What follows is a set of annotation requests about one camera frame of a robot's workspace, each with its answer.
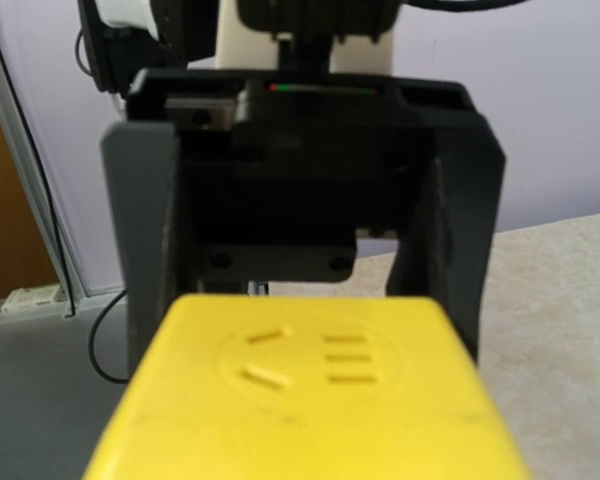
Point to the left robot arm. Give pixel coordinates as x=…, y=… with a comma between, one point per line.
x=127, y=38

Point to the yellow cube socket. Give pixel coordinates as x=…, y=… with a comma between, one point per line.
x=236, y=387

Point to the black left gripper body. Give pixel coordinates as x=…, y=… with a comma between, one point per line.
x=280, y=173

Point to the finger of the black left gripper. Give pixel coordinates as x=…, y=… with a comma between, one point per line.
x=141, y=164
x=444, y=244

